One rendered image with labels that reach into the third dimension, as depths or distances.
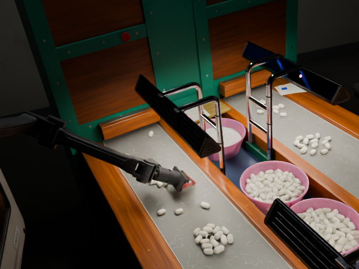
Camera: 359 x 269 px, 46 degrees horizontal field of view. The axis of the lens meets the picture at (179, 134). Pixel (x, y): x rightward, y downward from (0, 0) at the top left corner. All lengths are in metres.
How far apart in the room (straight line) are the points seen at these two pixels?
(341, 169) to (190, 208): 0.64
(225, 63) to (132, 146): 0.67
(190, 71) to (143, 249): 1.02
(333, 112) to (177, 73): 0.79
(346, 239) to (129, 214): 0.78
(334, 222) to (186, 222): 0.53
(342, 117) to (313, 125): 0.14
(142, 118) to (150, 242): 0.76
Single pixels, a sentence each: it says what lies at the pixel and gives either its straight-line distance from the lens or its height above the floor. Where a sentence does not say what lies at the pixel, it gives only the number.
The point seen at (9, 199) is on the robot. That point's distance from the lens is 1.07.
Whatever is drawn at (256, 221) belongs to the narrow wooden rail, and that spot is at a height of 0.76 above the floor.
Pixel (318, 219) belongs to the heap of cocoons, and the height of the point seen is 0.74.
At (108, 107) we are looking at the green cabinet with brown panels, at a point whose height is 0.92.
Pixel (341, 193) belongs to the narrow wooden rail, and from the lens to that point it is 1.68.
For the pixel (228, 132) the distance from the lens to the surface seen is 2.07.
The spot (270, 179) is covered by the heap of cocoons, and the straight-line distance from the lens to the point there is 1.75.
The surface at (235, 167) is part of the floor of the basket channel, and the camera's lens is 1.93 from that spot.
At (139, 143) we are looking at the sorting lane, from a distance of 2.06.
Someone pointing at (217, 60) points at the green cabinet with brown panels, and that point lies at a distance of 2.23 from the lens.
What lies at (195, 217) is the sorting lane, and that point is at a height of 0.74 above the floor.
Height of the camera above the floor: 1.86
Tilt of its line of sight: 32 degrees down
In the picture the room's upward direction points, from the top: 9 degrees counter-clockwise
